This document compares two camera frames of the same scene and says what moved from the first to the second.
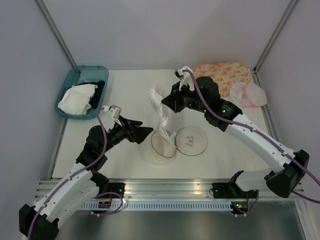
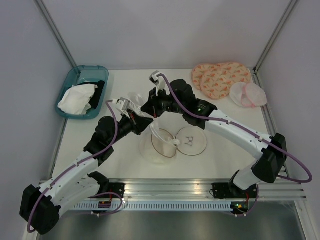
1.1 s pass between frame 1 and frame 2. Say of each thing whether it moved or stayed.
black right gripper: moved
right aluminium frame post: stayed
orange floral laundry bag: stayed
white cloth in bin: stayed
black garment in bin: stayed
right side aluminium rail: stayed
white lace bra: moved
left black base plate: stayed
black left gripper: moved
